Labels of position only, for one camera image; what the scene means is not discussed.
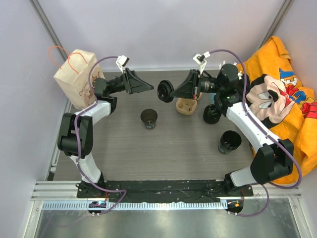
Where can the black coffee cup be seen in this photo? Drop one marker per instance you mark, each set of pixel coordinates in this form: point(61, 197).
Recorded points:
point(149, 118)
point(229, 141)

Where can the orange cartoon print cloth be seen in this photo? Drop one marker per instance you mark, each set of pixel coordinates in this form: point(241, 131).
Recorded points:
point(276, 96)

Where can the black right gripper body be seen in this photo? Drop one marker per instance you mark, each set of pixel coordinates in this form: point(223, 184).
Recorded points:
point(208, 85)

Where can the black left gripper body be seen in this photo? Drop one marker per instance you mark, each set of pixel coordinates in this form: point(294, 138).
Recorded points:
point(118, 85)

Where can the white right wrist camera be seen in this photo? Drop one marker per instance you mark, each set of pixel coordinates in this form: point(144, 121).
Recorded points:
point(201, 60)

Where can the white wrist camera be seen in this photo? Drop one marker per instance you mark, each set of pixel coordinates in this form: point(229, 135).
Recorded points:
point(201, 60)
point(121, 62)

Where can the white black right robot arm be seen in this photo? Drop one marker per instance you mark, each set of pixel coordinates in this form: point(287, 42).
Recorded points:
point(273, 159)

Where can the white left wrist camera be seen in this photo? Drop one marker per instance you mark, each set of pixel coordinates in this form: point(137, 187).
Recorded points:
point(121, 62)

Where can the black ribbed cup lid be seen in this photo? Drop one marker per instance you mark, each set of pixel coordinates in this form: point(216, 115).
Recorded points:
point(211, 114)

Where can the aluminium frame rail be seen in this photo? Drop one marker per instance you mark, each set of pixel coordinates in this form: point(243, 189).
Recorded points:
point(62, 196)

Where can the cream paper bag orange handles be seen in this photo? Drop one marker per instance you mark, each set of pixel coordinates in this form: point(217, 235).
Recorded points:
point(76, 75)

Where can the brown pulp cup carrier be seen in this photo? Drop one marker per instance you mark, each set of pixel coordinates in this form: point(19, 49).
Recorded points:
point(187, 106)

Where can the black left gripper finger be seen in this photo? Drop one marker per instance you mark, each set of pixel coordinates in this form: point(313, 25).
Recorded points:
point(138, 86)
point(131, 75)

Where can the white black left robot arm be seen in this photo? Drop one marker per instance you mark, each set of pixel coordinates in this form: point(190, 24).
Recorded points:
point(75, 138)

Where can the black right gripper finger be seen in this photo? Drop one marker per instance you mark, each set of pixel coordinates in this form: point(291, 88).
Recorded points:
point(192, 77)
point(185, 91)

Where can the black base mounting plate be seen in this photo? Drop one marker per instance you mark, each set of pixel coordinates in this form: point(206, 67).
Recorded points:
point(162, 191)

